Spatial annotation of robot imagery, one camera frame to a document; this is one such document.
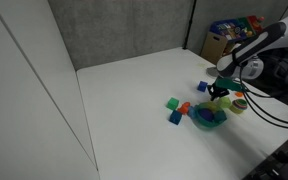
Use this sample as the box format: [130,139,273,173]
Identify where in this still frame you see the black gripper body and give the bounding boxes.
[206,83,226,98]

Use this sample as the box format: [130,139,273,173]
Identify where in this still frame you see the yellow star-edged round toy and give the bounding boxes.
[205,100,222,110]

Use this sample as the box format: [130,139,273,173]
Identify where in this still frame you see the lime green toy cube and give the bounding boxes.
[217,96,232,109]

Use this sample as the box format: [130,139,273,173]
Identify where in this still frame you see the bright blue toy cube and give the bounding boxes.
[197,80,209,93]

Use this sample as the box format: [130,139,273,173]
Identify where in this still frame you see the purple toy block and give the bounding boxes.
[198,108,215,122]

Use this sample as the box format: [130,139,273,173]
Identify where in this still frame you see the teal toy block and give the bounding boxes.
[213,110,227,123]

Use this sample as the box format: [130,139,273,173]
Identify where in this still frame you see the green plastic bowl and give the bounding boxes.
[192,101,228,131]

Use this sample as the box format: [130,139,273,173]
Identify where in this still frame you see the light blue toy block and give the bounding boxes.
[187,106,197,120]

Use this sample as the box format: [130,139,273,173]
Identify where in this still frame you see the orange toy piece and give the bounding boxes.
[177,101,192,116]

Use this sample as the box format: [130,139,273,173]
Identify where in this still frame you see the dark blue toy cube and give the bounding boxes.
[169,110,184,126]

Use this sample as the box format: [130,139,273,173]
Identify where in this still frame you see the colourful toy box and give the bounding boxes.
[209,15,266,42]

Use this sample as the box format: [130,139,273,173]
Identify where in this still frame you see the rainbow stacked cups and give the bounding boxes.
[229,98,249,115]

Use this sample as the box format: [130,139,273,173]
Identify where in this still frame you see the black stand pole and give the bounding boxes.
[182,0,199,51]

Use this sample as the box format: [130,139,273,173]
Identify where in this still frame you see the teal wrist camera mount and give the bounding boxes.
[214,76,248,93]

